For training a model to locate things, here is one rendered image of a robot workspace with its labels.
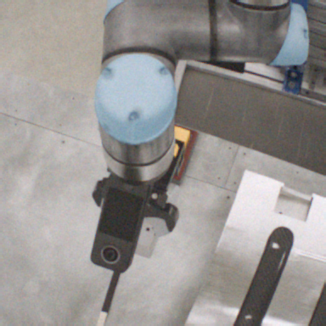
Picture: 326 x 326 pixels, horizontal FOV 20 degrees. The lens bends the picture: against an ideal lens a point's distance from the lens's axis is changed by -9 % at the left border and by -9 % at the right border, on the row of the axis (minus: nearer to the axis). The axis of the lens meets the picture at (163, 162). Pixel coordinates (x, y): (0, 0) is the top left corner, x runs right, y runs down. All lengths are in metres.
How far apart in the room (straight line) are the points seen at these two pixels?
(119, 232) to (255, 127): 1.06
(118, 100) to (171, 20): 0.12
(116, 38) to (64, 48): 1.47
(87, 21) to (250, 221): 1.27
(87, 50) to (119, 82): 1.52
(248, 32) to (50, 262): 0.55
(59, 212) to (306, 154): 0.83
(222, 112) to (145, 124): 1.21
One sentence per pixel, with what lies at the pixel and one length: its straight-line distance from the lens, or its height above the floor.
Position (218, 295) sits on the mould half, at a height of 0.88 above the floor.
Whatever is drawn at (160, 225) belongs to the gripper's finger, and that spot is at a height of 1.01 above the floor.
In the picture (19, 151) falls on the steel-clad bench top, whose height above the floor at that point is 0.80.
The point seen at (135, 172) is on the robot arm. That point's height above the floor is 1.18.
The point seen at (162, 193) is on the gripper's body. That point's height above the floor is 1.08.
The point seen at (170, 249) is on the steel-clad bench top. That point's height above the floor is 0.80.
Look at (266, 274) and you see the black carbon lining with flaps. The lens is 1.27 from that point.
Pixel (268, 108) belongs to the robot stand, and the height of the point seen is 0.21.
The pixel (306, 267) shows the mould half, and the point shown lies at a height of 0.89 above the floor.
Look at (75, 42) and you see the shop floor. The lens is 2.43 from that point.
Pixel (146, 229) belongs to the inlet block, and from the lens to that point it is 1.21.
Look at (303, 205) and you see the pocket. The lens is 1.33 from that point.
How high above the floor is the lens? 2.10
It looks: 68 degrees down
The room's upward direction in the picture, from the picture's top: straight up
